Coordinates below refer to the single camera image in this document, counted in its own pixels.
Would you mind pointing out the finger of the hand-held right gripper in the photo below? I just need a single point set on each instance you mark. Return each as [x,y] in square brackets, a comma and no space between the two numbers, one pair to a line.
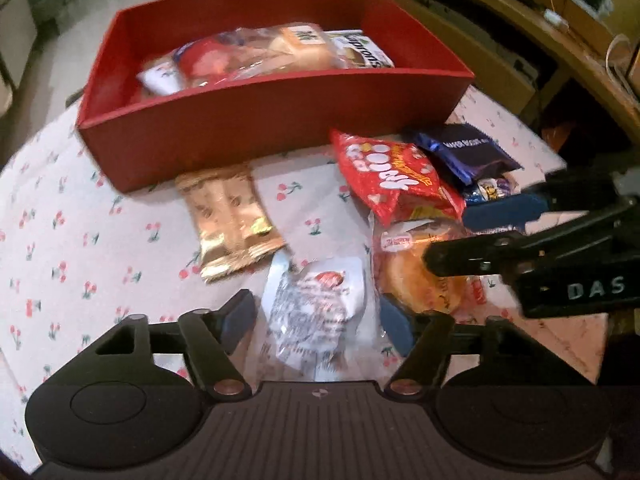
[500,212]
[465,257]

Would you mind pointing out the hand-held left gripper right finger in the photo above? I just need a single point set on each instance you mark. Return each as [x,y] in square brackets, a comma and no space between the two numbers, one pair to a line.
[396,330]

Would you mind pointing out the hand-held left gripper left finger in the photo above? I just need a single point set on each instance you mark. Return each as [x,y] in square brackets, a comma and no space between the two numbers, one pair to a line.
[239,320]

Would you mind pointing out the blue snack packet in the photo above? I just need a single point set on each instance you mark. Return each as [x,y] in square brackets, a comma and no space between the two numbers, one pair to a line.
[487,190]

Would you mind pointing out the round bun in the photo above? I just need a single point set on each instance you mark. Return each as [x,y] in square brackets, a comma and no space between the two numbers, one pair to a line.
[405,280]

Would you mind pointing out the clear packet with white label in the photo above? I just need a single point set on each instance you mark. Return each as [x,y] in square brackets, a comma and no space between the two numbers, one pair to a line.
[310,310]

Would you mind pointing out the dark blue wafer packet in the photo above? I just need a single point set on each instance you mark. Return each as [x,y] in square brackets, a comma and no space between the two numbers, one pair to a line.
[470,145]

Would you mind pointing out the gold snack packet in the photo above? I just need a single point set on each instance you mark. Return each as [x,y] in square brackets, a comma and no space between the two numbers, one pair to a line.
[225,220]

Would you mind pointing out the red snack packet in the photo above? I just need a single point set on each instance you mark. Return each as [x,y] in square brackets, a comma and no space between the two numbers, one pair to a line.
[395,180]

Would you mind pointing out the red cardboard box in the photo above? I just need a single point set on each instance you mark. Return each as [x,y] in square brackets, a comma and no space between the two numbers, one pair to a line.
[250,120]

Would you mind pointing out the green white seaweed packet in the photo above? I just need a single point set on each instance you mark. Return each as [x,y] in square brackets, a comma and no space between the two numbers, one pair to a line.
[365,52]

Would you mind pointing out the pale cake packet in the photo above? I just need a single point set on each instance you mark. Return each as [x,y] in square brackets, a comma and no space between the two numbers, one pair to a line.
[305,47]

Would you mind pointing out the orange plastic bag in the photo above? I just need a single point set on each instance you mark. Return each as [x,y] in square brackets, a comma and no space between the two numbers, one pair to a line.
[557,135]

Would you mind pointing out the cherry print tablecloth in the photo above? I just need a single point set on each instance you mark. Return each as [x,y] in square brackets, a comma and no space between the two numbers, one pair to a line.
[100,240]

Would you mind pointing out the wooden television cabinet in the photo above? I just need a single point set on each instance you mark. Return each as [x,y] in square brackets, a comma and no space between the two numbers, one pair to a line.
[500,15]

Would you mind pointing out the white power adapter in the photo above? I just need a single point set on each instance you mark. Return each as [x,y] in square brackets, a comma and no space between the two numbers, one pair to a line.
[556,17]

